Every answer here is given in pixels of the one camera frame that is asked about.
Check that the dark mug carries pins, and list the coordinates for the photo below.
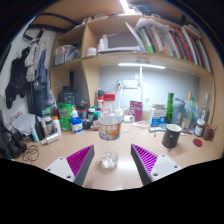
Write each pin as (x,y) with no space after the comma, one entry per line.
(171,136)

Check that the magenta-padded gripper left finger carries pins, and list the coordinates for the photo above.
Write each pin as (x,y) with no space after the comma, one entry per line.
(62,166)

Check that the small jar with red lid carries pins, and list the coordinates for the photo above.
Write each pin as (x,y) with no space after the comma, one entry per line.
(100,103)

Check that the white and blue tube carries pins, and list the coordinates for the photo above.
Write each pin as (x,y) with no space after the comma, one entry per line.
(34,133)

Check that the brown mug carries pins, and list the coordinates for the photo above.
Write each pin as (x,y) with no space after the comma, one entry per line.
(208,132)

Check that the green jar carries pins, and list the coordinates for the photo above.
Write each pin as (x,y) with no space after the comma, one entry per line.
(64,116)

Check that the white and blue carton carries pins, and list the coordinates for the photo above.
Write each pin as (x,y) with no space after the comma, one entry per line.
(158,115)

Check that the hanging clothes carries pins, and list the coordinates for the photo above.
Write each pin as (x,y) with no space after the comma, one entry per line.
(35,71)

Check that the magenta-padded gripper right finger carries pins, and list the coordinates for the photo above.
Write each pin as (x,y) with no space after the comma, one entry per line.
(164,166)

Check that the white desk lamp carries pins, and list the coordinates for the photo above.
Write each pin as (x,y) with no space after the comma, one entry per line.
(141,83)

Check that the flat round red coaster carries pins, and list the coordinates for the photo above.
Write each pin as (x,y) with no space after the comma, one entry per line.
(197,142)

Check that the white tape roll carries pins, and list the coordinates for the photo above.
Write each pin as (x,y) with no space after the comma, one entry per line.
(128,118)

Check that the grey-blue water bottle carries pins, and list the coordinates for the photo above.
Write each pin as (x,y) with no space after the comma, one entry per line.
(178,112)

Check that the white jar with blue label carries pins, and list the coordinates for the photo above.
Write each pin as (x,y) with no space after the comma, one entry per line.
(77,126)

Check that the clear bottle with red cap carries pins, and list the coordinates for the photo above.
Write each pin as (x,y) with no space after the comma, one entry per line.
(109,130)

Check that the clear glass bottle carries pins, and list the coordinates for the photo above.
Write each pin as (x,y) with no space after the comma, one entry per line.
(205,109)

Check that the black box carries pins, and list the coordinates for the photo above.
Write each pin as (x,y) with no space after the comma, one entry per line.
(66,96)

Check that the white wall power strip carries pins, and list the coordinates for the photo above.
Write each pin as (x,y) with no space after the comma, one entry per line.
(128,84)

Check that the brown jar with white lid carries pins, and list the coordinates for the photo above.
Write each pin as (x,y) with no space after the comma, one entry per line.
(199,128)

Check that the tall green bottle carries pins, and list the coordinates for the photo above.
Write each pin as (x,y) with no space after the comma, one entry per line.
(170,107)

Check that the wooden shelf unit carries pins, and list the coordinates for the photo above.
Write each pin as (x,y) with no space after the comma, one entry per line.
(90,50)

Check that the magenta box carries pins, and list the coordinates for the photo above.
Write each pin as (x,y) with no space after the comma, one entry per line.
(136,110)

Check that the white bottle with orange cap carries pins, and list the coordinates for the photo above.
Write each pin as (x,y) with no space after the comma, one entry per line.
(57,126)

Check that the dark jar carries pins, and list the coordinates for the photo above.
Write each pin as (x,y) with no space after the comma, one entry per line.
(91,115)

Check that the black bag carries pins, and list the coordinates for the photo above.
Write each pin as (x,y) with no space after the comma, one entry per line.
(9,141)

